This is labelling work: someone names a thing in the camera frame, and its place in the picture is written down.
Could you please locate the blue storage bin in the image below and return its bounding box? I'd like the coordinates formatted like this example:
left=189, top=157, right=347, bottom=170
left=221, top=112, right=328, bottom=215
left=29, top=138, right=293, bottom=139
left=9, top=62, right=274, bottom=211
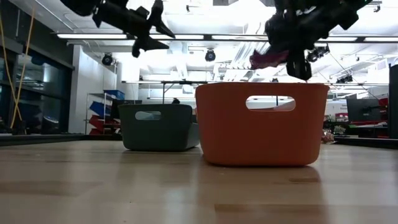
left=89, top=101, right=112, bottom=118
left=103, top=90, right=126, bottom=100

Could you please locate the dark blue plastic bin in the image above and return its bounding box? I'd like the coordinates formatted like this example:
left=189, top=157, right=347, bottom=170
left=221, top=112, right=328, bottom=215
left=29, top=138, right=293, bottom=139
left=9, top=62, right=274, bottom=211
left=118, top=103, right=200, bottom=152

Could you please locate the red storage bin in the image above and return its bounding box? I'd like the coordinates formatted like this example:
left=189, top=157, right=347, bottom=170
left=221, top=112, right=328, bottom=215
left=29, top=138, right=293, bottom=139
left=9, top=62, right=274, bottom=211
left=89, top=114, right=121, bottom=130

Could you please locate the black monitor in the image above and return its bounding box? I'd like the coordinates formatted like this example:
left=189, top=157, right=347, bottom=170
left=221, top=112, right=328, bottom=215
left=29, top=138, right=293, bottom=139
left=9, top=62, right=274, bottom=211
left=346, top=98, right=381, bottom=123

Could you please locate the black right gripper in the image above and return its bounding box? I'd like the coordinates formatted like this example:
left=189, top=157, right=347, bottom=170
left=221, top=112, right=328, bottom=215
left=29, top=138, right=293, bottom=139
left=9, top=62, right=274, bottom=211
left=264, top=7, right=331, bottom=82

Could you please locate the metal shelf rack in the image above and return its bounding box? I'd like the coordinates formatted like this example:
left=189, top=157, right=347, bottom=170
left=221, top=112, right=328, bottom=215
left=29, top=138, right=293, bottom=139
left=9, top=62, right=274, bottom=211
left=84, top=89, right=125, bottom=135

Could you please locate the black aluminium table frame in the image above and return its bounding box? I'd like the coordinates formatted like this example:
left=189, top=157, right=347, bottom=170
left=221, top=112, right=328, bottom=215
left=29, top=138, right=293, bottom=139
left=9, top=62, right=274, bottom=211
left=0, top=133, right=398, bottom=149

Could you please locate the orange plastic bin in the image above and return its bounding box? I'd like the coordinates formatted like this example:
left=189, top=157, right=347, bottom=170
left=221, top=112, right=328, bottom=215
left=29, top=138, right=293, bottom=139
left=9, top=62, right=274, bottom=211
left=195, top=82, right=330, bottom=167

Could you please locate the gold orange candy pack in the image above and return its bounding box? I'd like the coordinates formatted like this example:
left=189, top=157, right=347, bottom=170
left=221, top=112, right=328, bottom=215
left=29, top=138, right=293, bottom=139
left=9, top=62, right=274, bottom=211
left=322, top=129, right=336, bottom=144

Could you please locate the black panel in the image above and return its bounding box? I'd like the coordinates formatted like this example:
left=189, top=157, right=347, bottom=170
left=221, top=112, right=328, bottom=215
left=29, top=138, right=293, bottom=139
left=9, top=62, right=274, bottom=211
left=388, top=63, right=398, bottom=139

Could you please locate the purple candy pack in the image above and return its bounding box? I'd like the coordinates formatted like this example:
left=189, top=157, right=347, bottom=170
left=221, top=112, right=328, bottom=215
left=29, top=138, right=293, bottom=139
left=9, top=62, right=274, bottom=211
left=249, top=49, right=290, bottom=71

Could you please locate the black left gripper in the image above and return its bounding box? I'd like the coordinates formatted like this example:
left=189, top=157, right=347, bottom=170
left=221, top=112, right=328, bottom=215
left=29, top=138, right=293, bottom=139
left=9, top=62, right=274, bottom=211
left=92, top=0, right=177, bottom=58

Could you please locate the yellow cable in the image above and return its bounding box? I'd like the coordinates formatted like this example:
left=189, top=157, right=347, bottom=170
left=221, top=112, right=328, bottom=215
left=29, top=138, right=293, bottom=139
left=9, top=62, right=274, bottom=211
left=0, top=7, right=35, bottom=129

